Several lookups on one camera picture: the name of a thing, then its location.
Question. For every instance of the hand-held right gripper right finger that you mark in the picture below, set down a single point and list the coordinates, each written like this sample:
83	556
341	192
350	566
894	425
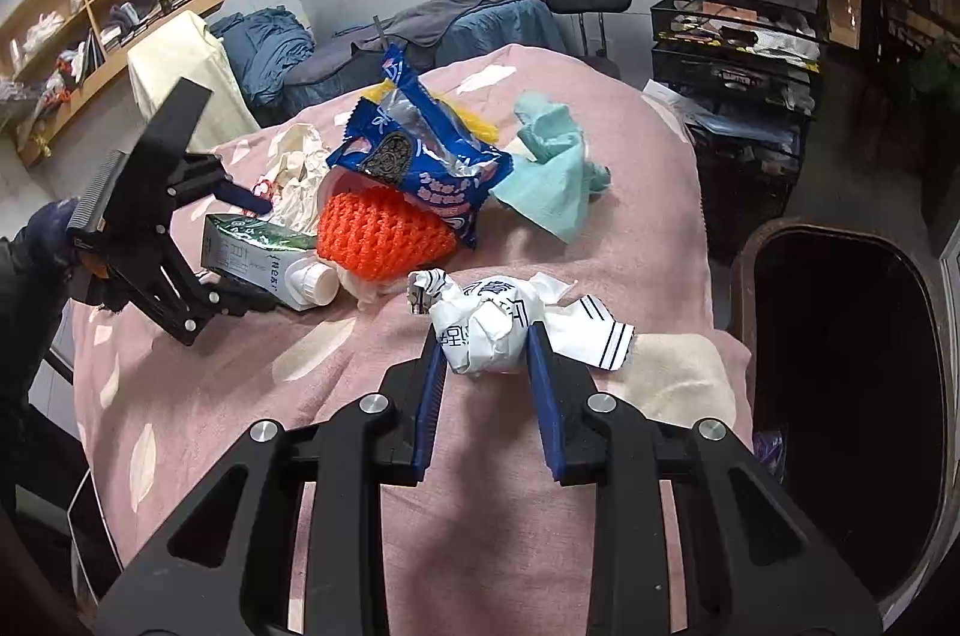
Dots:
544	396

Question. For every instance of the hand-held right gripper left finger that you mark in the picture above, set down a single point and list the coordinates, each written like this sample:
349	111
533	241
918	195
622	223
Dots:
429	396

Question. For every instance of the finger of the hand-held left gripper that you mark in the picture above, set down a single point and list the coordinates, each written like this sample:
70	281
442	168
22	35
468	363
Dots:
225	304
244	197

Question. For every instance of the green white milk carton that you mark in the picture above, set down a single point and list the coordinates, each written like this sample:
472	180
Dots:
247	257

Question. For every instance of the white paper wrapper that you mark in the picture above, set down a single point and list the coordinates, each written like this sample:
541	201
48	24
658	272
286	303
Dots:
487	321

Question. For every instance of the dark trash bin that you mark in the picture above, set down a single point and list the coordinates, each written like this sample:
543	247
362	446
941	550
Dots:
840	418

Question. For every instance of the person's left forearm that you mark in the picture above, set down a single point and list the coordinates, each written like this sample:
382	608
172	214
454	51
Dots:
37	238

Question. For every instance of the crumpled white plastic bag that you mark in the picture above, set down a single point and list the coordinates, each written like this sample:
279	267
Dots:
300	163

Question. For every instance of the cream cloth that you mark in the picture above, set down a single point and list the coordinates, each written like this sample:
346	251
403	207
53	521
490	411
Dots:
187	73

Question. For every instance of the orange foam net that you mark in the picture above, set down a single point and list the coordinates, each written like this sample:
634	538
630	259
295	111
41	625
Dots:
375	231

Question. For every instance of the blue duvet pile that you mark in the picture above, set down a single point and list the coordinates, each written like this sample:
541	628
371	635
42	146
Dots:
262	51

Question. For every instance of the blue snack wrapper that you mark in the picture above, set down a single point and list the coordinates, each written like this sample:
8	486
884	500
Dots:
427	156

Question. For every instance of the pink polka dot blanket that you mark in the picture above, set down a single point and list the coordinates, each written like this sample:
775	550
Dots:
637	231

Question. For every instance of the metal rod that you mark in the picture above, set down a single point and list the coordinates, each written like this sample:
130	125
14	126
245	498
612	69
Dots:
381	34

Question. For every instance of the teal cloth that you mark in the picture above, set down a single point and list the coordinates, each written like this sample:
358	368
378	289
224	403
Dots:
551	178

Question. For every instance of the purple plastic bag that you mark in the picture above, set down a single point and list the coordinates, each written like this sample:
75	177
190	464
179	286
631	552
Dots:
769	448

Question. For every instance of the gray blanket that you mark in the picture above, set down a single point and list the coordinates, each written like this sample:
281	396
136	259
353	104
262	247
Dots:
442	17

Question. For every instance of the blue bed cover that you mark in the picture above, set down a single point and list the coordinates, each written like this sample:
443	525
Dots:
510	30

